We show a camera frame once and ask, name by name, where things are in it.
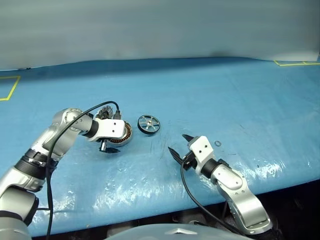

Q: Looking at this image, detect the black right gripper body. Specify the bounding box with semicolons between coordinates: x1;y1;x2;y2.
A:
181;149;199;173

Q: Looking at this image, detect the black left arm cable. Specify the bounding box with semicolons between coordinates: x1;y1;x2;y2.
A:
45;100;123;240

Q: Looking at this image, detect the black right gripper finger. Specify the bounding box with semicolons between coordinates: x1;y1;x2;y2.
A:
181;134;196;147
167;146;187;167

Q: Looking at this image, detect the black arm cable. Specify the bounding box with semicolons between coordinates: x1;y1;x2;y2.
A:
45;100;123;240
180;159;244;236

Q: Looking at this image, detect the yellow tape marking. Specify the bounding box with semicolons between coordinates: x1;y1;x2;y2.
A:
0;75;22;102

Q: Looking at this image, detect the motor housing with copper windings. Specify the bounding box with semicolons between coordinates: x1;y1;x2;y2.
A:
107;120;134;147

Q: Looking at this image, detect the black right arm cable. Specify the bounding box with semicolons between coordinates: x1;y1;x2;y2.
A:
180;159;244;236

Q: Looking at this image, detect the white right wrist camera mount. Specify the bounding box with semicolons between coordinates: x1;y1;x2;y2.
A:
189;136;216;175

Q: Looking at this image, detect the black spoked rotor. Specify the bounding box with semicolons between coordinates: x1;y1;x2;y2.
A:
137;114;161;137

